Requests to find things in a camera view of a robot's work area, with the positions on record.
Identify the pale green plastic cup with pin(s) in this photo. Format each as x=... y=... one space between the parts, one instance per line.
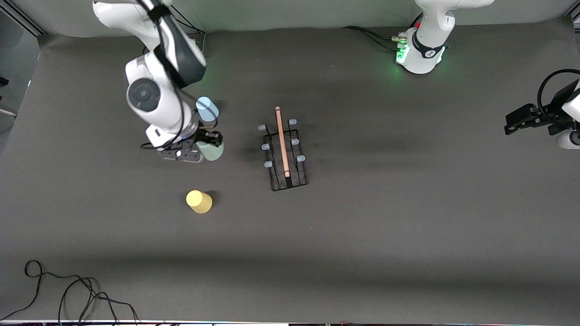
x=213 y=154

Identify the aluminium frame rail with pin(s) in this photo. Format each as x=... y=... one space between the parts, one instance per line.
x=29 y=22
x=574 y=17

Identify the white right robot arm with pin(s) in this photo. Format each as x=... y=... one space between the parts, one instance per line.
x=149 y=95

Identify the yellow plastic cup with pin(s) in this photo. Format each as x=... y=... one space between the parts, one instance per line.
x=199 y=202

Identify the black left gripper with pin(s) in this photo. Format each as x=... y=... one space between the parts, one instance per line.
x=552 y=114

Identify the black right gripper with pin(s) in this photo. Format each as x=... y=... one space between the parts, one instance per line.
x=209 y=136

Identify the light blue plastic cup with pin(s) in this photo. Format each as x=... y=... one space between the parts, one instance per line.
x=208 y=109

